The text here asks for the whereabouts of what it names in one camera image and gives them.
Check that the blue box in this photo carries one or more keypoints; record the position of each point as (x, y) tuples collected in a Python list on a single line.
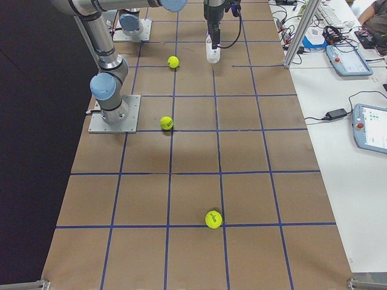
[(314, 38)]

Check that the teach pendant far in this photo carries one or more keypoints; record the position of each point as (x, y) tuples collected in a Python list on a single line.
[(348, 61)]

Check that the aluminium post right view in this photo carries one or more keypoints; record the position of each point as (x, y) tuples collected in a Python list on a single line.
[(300, 32)]

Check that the tennis ball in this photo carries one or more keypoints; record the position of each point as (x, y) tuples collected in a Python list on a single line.
[(173, 62), (166, 123), (213, 219)]

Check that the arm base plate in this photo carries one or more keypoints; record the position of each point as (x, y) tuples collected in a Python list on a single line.
[(116, 122), (143, 34)]

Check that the teach pendant near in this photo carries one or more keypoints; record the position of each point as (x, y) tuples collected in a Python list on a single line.
[(369, 127)]

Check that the black power adapter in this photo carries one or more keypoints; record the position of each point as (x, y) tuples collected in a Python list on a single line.
[(335, 114)]

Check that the clear tennis ball can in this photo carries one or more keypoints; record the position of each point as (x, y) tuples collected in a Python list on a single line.
[(212, 55)]

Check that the teach pendant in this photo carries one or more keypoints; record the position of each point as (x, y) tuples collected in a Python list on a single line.
[(348, 61), (369, 127)]

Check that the tennis ball far right side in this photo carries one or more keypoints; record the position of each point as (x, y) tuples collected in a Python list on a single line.
[(166, 123)]

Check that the person sitting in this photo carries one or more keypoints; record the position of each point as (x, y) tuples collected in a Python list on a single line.
[(374, 17)]

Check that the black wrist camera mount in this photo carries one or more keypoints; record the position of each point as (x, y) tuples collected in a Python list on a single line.
[(234, 6)]

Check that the tennis ball centre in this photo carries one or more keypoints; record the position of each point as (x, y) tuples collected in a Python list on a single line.
[(173, 62)]

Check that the tennis ball near right side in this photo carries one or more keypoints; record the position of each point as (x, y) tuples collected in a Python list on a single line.
[(213, 219)]

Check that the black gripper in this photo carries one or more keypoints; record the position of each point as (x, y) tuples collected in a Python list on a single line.
[(213, 16)]

